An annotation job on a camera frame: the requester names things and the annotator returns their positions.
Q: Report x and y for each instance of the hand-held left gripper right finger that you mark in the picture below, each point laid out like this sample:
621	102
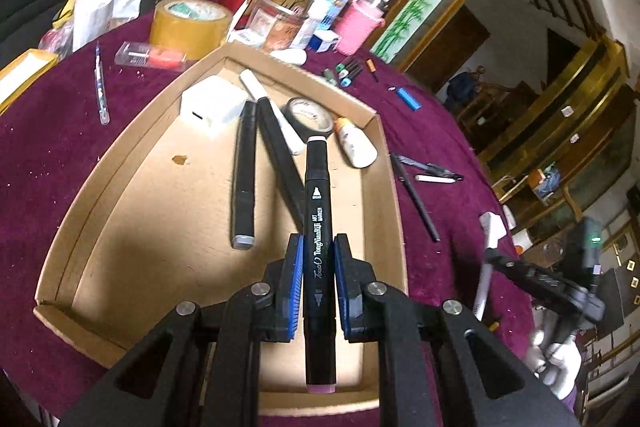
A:
342	287

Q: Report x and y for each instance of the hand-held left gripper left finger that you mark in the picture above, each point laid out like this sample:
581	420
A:
295	287

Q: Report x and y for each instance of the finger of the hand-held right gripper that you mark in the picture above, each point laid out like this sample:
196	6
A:
530	277

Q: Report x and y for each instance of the white plastic pen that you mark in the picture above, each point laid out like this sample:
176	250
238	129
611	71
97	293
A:
484	277

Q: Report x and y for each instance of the black marker with white print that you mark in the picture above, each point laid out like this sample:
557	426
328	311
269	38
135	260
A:
320	217

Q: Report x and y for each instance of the black marker with grey end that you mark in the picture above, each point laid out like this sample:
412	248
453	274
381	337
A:
244	177

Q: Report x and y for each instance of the black marker with red cap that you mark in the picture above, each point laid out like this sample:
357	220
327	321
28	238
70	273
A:
280	157

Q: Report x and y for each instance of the white bottle with orange cap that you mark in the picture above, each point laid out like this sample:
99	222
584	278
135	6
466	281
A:
355	147

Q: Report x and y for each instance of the cardboard box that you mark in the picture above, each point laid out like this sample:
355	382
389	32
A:
150	232

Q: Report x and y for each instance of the black tape roll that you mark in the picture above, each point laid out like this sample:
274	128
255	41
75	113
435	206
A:
295	119

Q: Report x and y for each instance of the white charger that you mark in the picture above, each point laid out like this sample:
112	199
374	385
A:
212	107

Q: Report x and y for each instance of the person's right hand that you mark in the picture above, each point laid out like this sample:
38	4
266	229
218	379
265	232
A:
557	362

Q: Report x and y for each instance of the blue bag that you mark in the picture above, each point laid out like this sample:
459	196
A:
546	183

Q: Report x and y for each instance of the long black pen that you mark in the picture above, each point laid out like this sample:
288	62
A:
417	199

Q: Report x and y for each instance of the golden cabinet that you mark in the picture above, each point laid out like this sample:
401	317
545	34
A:
560	122

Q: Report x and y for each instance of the black clicker pen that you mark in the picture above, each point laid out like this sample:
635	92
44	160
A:
425	164

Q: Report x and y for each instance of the blue lighter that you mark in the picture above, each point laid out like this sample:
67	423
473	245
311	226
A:
409	99

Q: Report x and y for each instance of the blue jacket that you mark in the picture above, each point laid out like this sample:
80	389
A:
462	88

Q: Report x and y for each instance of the olive green pen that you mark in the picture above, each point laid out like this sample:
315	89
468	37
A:
330	77

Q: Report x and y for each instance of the black pen with teal end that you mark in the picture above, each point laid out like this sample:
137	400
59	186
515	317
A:
350	76

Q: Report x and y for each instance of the orange and black pen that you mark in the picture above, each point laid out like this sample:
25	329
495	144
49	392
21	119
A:
372	68

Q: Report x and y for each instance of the black pen with green end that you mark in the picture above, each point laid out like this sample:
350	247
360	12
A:
345	66

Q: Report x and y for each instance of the white oval case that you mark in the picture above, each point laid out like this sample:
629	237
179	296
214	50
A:
289	57

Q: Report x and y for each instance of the small white and blue box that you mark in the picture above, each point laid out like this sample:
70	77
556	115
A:
324	41

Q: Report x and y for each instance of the pink knitted bottle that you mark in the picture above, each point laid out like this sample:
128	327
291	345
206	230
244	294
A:
355	24

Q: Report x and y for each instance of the purple velvet tablecloth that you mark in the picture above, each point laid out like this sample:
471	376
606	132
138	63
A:
60	157

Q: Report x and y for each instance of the glass jar with sticks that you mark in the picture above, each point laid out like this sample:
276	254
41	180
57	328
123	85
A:
277	17

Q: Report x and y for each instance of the clear packet with orange item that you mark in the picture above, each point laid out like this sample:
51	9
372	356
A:
150	56

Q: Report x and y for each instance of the clear pen with blue print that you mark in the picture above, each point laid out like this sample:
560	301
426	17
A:
101	87

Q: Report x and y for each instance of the blue label jar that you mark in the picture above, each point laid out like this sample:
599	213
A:
327	7

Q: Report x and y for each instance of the brown packing tape roll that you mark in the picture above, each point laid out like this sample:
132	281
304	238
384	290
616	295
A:
185	27

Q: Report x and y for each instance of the white paper bag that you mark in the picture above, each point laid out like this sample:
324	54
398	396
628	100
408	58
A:
95	17

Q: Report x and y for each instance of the flat white and yellow box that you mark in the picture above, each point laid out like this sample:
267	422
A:
22	77

